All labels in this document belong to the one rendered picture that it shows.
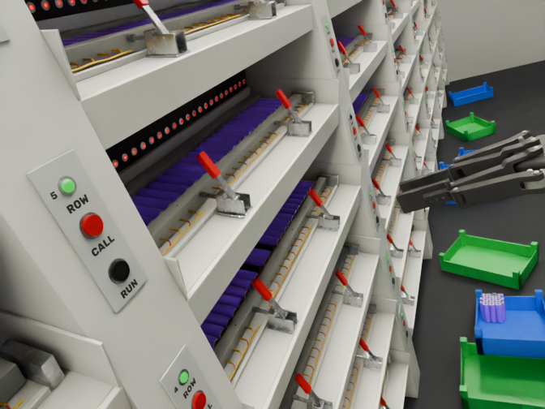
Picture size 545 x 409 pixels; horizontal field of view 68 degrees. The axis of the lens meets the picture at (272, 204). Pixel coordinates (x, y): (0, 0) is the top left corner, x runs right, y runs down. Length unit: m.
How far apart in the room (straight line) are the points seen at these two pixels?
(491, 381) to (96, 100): 1.34
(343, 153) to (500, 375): 0.88
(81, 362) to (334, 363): 0.55
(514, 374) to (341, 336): 0.75
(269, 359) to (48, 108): 0.42
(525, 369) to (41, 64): 1.43
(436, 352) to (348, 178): 0.80
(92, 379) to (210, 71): 0.34
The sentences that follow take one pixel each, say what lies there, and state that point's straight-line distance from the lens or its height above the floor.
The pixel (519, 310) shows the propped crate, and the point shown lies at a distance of 1.68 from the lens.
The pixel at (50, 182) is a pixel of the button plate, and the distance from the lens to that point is 0.32.
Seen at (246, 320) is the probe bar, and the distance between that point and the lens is 0.62.
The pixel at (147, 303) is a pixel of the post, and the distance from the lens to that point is 0.37.
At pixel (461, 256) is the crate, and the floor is 0.00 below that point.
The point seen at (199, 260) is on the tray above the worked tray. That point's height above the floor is 0.96.
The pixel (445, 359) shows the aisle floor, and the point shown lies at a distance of 1.54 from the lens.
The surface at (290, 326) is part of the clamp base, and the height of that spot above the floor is 0.77.
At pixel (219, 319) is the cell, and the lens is 0.62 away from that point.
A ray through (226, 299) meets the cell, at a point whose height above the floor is 0.80.
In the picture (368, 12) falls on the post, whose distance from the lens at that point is 1.56.
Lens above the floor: 1.16
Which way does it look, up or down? 24 degrees down
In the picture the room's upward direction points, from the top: 21 degrees counter-clockwise
